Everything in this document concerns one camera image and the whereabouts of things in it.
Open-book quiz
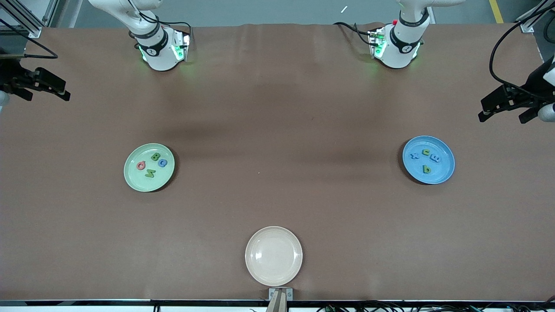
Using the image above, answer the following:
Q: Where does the black base cable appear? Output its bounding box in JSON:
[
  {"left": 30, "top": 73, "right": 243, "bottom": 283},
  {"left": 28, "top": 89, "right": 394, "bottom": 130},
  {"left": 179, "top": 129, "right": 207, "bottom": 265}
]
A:
[
  {"left": 128, "top": 0, "right": 194, "bottom": 49},
  {"left": 333, "top": 21, "right": 374, "bottom": 47}
]

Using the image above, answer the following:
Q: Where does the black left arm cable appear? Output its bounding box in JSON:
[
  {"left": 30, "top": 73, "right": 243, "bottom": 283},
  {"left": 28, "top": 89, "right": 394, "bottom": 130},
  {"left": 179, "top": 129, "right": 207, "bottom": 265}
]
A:
[{"left": 489, "top": 2, "right": 555, "bottom": 104}]

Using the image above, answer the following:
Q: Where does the light green plate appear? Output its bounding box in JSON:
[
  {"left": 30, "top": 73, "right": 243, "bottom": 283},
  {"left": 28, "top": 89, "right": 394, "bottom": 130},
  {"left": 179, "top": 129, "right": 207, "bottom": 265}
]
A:
[{"left": 124, "top": 143, "right": 176, "bottom": 192}]

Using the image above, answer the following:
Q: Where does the yellow floor tape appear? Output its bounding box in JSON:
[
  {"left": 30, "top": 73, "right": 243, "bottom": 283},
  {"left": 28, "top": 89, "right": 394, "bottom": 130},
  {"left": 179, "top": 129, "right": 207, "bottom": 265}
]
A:
[{"left": 489, "top": 0, "right": 505, "bottom": 24}]

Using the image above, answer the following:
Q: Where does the beige plate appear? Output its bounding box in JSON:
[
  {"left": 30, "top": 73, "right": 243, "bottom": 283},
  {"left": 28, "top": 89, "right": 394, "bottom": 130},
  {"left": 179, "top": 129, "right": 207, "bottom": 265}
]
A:
[{"left": 245, "top": 226, "right": 303, "bottom": 286}]

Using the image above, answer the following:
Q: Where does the black right base cable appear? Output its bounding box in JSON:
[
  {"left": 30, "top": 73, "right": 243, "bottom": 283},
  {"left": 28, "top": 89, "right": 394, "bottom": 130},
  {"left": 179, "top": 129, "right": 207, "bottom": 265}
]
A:
[{"left": 128, "top": 0, "right": 194, "bottom": 49}]

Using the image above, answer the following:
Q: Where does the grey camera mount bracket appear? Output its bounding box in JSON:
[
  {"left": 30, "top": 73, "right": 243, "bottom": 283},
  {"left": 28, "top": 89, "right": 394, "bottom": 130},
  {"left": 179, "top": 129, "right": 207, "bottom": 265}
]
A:
[{"left": 268, "top": 287, "right": 294, "bottom": 312}]

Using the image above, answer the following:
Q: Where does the black left base cable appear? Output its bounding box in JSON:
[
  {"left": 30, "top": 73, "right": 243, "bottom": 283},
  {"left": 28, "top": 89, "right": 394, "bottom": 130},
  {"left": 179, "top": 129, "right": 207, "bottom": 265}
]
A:
[{"left": 333, "top": 21, "right": 374, "bottom": 47}]

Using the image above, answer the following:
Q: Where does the blue plate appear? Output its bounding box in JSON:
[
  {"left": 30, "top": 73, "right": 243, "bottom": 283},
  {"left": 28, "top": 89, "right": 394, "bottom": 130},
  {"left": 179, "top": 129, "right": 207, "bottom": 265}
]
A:
[{"left": 402, "top": 136, "right": 456, "bottom": 185}]

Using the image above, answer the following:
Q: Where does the aluminium frame profile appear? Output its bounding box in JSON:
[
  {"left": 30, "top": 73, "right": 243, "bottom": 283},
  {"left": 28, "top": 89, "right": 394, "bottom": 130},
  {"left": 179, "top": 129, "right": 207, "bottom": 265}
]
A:
[
  {"left": 0, "top": 0, "right": 59, "bottom": 39},
  {"left": 516, "top": 0, "right": 555, "bottom": 33}
]

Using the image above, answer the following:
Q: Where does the black table edge trim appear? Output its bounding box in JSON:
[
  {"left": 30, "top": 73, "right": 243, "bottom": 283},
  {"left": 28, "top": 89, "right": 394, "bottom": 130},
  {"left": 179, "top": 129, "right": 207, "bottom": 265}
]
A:
[{"left": 0, "top": 298, "right": 555, "bottom": 306}]

